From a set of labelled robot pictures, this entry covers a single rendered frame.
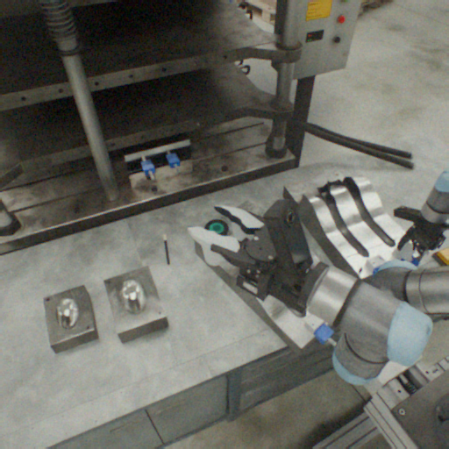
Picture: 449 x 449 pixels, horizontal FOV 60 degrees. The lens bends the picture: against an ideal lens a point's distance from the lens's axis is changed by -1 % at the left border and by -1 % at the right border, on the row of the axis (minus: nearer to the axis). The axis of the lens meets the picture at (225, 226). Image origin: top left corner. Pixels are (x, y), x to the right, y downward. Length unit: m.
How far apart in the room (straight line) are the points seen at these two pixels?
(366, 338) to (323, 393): 1.52
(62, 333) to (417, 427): 0.94
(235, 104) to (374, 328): 1.28
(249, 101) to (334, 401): 1.42
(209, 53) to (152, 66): 0.21
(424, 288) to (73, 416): 0.94
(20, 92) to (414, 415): 1.38
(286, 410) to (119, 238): 1.11
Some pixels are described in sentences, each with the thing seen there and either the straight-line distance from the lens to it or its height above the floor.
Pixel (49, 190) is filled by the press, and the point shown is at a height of 0.78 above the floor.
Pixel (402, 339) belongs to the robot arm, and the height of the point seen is 1.46.
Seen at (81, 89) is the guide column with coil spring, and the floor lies 1.28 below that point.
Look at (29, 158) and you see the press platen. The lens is 1.56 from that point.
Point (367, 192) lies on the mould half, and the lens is 1.52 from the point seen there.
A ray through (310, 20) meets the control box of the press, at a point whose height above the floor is 1.31.
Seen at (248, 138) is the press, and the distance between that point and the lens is 1.91.
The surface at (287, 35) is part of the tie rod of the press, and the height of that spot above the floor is 1.33.
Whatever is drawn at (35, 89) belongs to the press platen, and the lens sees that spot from 1.42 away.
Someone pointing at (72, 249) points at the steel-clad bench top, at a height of 0.80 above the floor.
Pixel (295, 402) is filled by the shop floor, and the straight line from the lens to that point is 2.03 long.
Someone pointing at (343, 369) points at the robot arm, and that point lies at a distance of 0.67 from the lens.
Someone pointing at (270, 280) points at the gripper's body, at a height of 1.43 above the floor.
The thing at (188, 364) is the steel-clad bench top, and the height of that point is 0.80.
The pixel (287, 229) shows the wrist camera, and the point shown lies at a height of 1.53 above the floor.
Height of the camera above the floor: 1.92
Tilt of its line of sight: 49 degrees down
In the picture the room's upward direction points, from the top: straight up
